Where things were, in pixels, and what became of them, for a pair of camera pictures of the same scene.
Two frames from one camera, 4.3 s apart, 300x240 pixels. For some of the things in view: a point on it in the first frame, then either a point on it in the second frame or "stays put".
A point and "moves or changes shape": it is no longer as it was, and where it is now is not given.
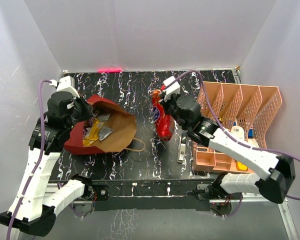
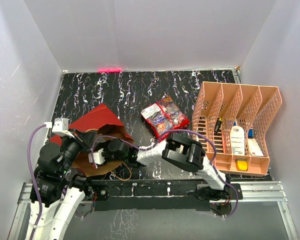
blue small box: (251, 133) stays put
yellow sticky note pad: (241, 167) stays put
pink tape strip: (109, 70) stays put
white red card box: (253, 143) stays put
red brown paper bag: (123, 123) moves or changes shape
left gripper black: (87, 107) -> (86, 139)
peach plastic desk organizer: (251, 107) stays put
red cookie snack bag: (164, 122) moves or changes shape
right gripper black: (165, 103) -> (105, 146)
